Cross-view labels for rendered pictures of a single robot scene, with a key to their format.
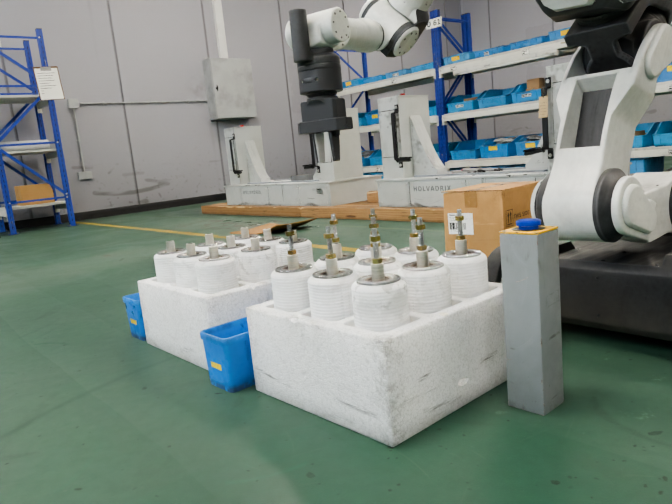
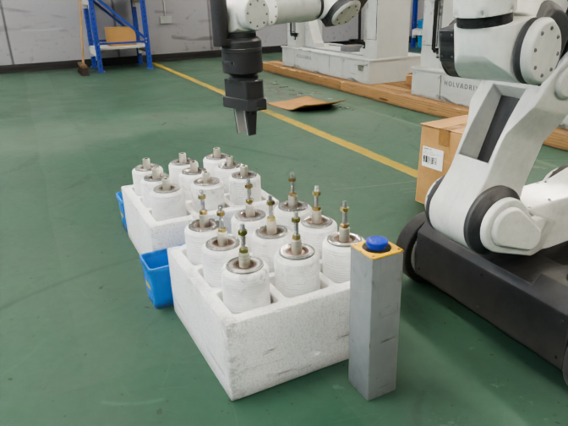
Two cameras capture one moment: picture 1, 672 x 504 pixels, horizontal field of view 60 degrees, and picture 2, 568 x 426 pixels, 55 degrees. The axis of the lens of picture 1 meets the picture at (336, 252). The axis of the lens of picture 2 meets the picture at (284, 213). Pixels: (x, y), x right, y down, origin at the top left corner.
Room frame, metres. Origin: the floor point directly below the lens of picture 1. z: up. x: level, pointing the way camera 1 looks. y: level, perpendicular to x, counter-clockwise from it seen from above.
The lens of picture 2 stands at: (0.04, -0.39, 0.75)
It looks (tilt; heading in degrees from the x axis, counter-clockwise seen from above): 22 degrees down; 14
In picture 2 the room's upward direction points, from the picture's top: 2 degrees counter-clockwise
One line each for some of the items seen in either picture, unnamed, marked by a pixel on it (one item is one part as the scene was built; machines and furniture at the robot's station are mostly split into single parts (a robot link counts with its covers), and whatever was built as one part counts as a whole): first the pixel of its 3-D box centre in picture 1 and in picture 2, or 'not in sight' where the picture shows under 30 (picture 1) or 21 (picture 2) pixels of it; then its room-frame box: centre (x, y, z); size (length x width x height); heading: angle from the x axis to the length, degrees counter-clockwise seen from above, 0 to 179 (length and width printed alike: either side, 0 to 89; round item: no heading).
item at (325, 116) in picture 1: (323, 102); (244, 79); (1.22, 0.00, 0.58); 0.13 x 0.10 x 0.12; 56
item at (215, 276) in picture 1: (219, 295); (170, 218); (1.38, 0.29, 0.16); 0.10 x 0.10 x 0.18
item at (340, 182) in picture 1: (293, 159); (346, 28); (5.17, 0.29, 0.45); 1.61 x 0.57 x 0.74; 39
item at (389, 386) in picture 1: (383, 339); (274, 294); (1.13, -0.08, 0.09); 0.39 x 0.39 x 0.18; 41
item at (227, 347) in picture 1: (270, 342); (199, 269); (1.28, 0.17, 0.06); 0.30 x 0.11 x 0.12; 131
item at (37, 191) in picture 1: (34, 194); (120, 35); (6.09, 3.05, 0.36); 0.31 x 0.25 x 0.20; 129
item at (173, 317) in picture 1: (239, 304); (199, 219); (1.54, 0.28, 0.09); 0.39 x 0.39 x 0.18; 40
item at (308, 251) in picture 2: (423, 266); (297, 251); (1.04, -0.16, 0.25); 0.08 x 0.08 x 0.01
